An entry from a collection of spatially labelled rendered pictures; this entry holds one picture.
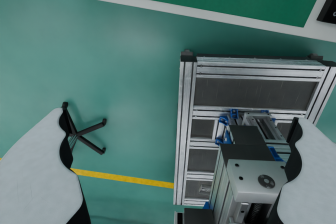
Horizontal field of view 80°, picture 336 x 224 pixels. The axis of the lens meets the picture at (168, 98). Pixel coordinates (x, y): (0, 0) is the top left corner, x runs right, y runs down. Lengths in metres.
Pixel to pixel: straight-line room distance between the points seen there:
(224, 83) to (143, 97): 0.59
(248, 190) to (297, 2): 0.42
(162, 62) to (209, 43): 0.32
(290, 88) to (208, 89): 0.46
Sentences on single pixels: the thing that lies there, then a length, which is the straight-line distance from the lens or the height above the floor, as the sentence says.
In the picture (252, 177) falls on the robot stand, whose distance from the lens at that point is 0.51.
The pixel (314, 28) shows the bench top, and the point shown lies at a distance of 0.61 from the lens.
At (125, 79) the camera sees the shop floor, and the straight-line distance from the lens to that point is 1.43.
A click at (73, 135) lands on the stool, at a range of 1.74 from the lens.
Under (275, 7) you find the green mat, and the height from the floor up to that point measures 0.75.
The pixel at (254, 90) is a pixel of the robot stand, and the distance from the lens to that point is 1.26.
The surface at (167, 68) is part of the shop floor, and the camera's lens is 1.35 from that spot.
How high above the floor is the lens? 1.26
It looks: 60 degrees down
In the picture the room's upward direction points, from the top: 175 degrees counter-clockwise
